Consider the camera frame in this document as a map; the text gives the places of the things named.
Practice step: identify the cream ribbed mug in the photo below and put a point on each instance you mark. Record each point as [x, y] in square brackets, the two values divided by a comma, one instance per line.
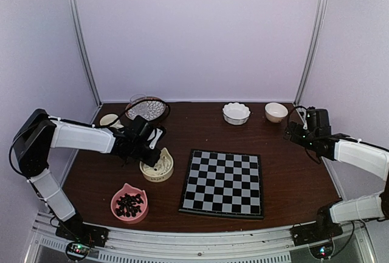
[111, 120]

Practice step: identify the cream cat-ear bowl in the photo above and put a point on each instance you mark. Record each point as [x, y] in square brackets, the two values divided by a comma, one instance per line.
[145, 169]

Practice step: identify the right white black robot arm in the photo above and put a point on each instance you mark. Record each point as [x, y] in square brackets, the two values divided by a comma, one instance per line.
[344, 149]

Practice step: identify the small cream bowl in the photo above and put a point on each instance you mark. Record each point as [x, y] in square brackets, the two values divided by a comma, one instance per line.
[275, 112]

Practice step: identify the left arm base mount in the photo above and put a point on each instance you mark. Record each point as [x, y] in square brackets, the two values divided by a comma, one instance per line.
[86, 234]

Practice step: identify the patterned ceramic plate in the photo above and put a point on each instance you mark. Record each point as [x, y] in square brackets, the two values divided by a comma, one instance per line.
[155, 109]

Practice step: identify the right aluminium frame post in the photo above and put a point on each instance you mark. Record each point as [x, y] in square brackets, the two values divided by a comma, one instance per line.
[312, 49]

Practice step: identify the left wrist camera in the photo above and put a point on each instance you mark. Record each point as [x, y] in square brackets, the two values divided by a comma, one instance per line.
[155, 136]

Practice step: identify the white scalloped dish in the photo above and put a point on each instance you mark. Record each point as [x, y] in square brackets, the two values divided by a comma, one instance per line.
[236, 113]

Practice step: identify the clear drinking glass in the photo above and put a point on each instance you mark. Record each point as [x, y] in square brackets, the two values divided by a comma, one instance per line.
[138, 104]

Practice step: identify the left aluminium frame post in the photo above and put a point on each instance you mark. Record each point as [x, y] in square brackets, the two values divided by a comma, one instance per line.
[81, 44]

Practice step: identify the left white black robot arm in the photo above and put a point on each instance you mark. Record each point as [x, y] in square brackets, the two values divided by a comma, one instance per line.
[42, 132]

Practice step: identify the aluminium front rail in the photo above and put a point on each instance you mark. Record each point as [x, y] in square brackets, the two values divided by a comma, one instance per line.
[266, 245]

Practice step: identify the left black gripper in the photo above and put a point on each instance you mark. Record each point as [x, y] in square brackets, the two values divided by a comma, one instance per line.
[152, 160]

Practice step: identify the pile of black chess pieces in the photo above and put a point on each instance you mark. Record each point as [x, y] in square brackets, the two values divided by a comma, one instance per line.
[129, 206]

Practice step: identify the aluminium frame post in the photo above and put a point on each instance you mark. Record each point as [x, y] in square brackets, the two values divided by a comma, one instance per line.
[312, 49]
[81, 44]

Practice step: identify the pink cat-ear bowl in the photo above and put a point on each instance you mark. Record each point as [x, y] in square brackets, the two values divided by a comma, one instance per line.
[131, 190]

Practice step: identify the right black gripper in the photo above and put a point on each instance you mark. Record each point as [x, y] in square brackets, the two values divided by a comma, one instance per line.
[289, 130]

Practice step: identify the black white chessboard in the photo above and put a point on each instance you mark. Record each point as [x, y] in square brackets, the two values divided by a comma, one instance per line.
[223, 184]

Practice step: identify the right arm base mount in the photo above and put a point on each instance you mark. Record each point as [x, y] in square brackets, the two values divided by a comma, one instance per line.
[312, 233]

